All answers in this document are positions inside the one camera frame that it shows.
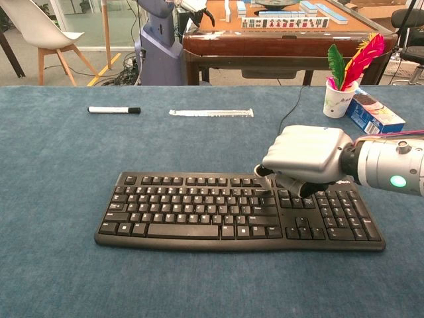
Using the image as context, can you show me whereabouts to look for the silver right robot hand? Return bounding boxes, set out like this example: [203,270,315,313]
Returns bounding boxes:
[253,125,354,200]

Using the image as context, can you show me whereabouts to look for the black computer keyboard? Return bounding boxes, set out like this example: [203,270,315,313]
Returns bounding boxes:
[93,171,387,252]

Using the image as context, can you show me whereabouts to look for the purple robot base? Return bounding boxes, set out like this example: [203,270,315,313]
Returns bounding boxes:
[134,0,185,86]

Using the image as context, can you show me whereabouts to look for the white paper cup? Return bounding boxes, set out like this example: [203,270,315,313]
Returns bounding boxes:
[323,78,360,119]

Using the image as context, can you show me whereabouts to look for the blue cookie box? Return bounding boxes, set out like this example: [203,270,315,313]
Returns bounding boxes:
[344,92,407,135]

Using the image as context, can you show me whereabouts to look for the green feather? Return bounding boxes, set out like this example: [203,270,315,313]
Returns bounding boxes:
[327,43,346,91]

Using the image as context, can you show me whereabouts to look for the white plastic wrapped packet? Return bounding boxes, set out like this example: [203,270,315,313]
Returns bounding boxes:
[168,107,255,118]

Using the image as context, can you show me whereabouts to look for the pink red feather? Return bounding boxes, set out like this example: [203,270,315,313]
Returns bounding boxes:
[337,32,386,92]

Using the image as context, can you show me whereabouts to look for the brown mahjong table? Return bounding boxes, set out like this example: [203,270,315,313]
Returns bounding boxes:
[182,0,399,86]

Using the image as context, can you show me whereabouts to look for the white plastic basket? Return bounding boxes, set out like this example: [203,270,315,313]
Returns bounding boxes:
[385,59,417,78]

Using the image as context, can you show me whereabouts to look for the row of face-up mahjong tiles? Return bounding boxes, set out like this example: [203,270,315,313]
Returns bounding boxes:
[241,17,330,30]

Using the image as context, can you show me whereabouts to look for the row of blue-backed mahjong tiles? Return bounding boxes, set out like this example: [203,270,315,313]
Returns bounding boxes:
[258,10,306,19]

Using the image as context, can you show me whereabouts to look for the long diagonal mahjong tile row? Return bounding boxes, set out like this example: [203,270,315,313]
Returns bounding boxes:
[315,3,349,25]

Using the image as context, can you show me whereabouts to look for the wide mahjong tile stack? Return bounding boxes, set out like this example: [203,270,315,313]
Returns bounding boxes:
[299,0,319,17]

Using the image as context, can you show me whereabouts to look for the dark mahjong table centre disc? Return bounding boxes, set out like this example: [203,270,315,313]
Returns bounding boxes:
[254,0,299,9]

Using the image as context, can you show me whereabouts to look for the black office chair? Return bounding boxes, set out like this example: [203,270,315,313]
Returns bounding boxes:
[390,8,424,85]

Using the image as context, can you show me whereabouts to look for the black background robot hand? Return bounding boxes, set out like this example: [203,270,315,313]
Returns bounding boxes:
[185,7,216,29]

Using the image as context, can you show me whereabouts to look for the white marker with black cap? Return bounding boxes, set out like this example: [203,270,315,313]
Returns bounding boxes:
[87,106,142,115]

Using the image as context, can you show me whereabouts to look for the light wooden pole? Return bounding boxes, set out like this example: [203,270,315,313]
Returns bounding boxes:
[100,0,113,70]

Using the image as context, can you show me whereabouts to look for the blue table cloth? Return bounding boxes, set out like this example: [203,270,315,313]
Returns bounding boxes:
[0,85,424,318]

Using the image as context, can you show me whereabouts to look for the white chair with wooden legs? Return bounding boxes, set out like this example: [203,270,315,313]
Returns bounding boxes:
[0,0,101,86]

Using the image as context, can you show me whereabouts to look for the dark table leg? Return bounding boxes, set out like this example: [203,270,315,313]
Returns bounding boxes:
[0,31,27,79]

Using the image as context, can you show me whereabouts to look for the thin black cable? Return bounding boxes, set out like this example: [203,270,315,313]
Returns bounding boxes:
[277,85,310,134]

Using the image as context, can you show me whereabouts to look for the bundle of floor cables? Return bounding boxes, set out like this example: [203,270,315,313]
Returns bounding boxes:
[101,52,144,87]

